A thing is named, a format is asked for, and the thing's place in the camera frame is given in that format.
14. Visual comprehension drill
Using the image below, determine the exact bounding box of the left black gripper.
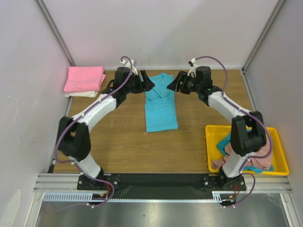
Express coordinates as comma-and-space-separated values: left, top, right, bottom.
124, 70, 154, 95

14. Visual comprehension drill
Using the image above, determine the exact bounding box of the turquoise t shirt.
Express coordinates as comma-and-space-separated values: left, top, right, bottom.
216, 132, 275, 175
145, 73, 178, 133

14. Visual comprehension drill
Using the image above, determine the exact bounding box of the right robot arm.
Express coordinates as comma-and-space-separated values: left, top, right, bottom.
167, 66, 267, 190

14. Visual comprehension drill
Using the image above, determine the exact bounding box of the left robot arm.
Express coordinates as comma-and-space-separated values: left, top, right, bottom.
55, 66, 155, 189

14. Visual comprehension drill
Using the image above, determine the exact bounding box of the folded white t shirt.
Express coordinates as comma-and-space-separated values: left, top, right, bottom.
65, 91, 98, 98

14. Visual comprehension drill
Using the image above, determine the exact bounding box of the yellow plastic bin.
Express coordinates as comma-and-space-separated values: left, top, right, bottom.
205, 125, 289, 176

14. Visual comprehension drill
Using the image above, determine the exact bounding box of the folded pink t shirt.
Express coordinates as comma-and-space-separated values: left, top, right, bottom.
63, 66, 106, 93

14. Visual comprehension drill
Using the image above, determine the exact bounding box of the dusty pink t shirt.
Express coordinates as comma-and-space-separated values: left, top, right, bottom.
211, 139, 273, 171

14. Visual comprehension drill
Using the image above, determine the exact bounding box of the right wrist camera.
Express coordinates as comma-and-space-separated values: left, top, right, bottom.
187, 58, 199, 78

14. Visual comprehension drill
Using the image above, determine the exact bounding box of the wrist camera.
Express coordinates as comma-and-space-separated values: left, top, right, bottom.
120, 59, 138, 75
187, 58, 199, 78

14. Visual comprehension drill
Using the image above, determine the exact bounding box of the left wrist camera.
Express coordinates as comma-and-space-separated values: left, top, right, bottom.
120, 59, 138, 75

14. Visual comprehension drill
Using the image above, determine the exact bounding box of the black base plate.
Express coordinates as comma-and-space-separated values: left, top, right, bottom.
77, 173, 247, 199

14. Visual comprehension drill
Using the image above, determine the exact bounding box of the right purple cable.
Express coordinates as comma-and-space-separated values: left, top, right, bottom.
194, 56, 273, 209

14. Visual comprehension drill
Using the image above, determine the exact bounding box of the white cable duct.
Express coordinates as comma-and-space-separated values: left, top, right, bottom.
44, 191, 234, 203

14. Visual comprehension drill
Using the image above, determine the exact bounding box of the aluminium front rail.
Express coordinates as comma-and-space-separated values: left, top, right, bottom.
34, 173, 292, 193

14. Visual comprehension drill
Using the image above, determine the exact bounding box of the right aluminium frame post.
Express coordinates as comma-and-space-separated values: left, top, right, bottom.
241, 0, 286, 73

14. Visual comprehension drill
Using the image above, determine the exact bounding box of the aluminium frame post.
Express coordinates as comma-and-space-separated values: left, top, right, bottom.
241, 0, 286, 73
34, 0, 76, 66

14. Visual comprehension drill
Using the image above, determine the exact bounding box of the left aluminium frame post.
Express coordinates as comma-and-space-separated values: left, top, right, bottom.
34, 0, 76, 66

